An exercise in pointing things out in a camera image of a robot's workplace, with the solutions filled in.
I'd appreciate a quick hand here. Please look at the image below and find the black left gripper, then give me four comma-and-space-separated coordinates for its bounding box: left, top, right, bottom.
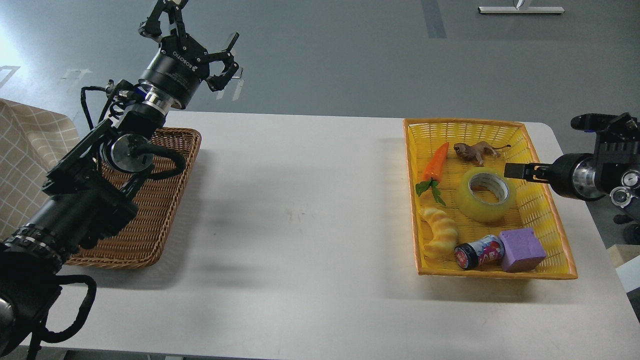
138, 0, 240, 111

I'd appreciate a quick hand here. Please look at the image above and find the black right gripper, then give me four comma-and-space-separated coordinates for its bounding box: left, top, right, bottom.
503, 153, 595, 202

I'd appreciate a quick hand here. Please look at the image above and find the yellow tape roll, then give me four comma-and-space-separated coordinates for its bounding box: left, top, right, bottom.
454, 167, 517, 223

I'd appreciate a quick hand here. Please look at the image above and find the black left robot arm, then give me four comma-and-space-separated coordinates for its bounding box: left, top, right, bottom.
1, 0, 242, 360

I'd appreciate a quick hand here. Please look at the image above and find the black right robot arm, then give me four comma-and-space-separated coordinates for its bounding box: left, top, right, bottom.
503, 112, 640, 245

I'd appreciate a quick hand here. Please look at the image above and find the brown toy lion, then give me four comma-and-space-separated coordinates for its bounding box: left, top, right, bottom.
454, 141, 511, 167

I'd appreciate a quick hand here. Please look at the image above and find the purple foam block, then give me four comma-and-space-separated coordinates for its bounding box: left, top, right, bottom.
498, 227, 547, 273

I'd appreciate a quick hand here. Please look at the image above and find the yellow plastic basket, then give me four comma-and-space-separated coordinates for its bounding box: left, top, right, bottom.
403, 118, 578, 280

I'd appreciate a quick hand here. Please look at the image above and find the orange toy carrot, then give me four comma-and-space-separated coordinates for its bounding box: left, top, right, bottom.
414, 142, 450, 207

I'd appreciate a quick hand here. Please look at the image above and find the small dark can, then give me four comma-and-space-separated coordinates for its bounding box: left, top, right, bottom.
454, 234, 505, 271

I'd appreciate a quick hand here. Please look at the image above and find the yellow toy croissant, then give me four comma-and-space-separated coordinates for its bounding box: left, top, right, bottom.
420, 207, 458, 259

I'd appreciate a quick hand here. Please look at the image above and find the white metal stand base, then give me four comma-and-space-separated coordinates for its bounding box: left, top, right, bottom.
477, 0, 565, 15

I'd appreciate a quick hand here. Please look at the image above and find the beige checkered cloth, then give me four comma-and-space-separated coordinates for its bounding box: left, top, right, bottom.
0, 99, 79, 240

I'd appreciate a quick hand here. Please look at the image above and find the brown wicker basket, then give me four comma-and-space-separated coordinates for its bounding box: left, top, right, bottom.
66, 127, 202, 269

